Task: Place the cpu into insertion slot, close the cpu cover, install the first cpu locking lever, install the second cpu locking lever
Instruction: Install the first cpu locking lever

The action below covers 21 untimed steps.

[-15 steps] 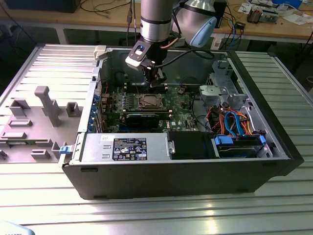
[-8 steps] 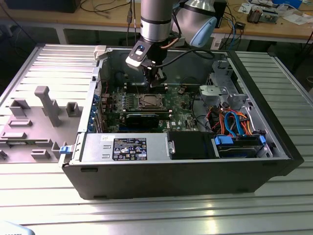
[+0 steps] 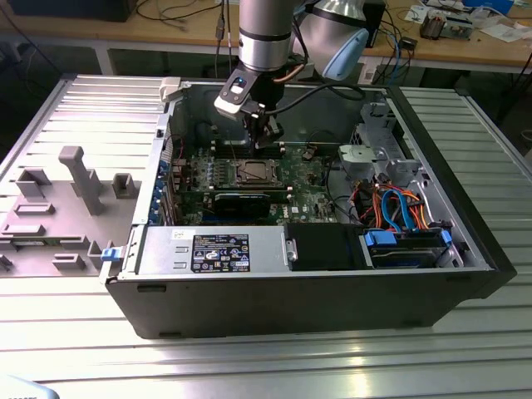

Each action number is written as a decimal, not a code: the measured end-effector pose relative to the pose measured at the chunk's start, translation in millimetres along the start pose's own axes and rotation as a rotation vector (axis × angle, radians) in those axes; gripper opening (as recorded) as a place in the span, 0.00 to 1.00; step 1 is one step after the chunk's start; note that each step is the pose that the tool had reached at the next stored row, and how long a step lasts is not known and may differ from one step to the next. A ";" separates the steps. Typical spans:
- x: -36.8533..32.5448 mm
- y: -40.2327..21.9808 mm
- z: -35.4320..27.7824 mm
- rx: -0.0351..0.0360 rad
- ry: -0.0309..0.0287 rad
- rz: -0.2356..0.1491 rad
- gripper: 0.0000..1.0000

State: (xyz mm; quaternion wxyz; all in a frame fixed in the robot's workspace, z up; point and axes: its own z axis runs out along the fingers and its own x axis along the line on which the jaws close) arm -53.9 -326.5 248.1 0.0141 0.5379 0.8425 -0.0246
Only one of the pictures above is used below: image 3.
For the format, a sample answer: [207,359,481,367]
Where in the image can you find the silver green CPU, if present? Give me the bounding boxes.
[243,162,269,182]

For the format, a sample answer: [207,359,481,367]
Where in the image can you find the metal socket cover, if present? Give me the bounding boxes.
[234,159,276,186]

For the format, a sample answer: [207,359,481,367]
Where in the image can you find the CPU socket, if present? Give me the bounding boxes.
[233,159,278,187]

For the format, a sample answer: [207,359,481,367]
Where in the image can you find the black rear fan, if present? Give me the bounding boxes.
[193,119,218,146]

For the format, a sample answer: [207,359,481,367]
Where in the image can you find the white printed sheet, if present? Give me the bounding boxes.
[357,57,378,84]

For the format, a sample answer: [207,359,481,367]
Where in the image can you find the pale grey case latch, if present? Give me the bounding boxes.
[159,76,185,104]

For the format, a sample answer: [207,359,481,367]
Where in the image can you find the silver drive cage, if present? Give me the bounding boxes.
[355,101,431,184]

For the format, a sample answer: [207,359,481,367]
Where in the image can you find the green motherboard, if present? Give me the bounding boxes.
[172,143,354,228]

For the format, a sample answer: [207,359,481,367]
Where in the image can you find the wooden desk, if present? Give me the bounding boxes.
[0,0,532,76]

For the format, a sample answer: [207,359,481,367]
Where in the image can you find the black graphics card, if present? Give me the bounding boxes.
[213,190,272,218]

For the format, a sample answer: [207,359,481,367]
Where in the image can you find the black tower box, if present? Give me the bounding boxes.
[362,0,387,50]

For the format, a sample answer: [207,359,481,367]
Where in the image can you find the white paper sheet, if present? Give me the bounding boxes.
[405,3,429,24]

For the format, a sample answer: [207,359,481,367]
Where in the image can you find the copper coil component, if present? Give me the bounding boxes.
[418,11,445,42]

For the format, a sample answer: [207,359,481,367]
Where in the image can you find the hard disk in blue carrier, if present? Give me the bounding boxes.
[357,229,454,270]

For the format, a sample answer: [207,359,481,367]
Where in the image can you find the silver power supply unit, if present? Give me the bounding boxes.
[135,225,298,276]

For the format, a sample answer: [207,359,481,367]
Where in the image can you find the grey electronic device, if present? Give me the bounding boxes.
[441,14,475,42]

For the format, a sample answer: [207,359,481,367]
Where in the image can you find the grey parts rack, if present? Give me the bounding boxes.
[0,145,142,278]

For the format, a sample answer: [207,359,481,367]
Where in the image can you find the black PC case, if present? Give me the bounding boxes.
[99,77,519,341]

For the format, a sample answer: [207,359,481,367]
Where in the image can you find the black monitor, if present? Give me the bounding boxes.
[7,0,135,22]

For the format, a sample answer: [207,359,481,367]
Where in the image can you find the blue plastic latch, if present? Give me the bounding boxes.
[101,246,126,264]

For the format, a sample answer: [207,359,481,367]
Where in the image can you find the blue box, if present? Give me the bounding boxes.
[461,0,515,13]

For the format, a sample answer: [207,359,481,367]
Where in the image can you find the white papers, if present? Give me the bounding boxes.
[480,18,532,43]

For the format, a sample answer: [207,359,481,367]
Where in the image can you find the pale grey device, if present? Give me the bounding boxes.
[0,373,58,399]

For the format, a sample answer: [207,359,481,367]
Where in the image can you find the copper coloured hose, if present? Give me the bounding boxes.
[276,62,307,84]

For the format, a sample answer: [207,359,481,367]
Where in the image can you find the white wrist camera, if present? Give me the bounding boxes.
[213,71,267,122]

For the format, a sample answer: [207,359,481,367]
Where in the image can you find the black camera cable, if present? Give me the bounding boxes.
[264,81,367,116]

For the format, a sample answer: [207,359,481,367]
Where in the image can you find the thin black wire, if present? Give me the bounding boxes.
[308,130,342,147]

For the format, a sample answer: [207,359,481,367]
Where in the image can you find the silver metal bracket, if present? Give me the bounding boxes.
[337,144,375,180]

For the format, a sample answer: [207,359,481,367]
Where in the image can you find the black sleeved wire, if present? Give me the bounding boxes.
[325,154,362,224]

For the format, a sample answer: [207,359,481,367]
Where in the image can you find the blue hanging cable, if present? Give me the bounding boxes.
[392,39,406,82]

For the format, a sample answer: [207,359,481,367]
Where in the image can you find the blue wire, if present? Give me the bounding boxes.
[380,187,418,232]

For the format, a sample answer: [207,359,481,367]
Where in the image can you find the orange wire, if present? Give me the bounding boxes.
[398,190,430,230]

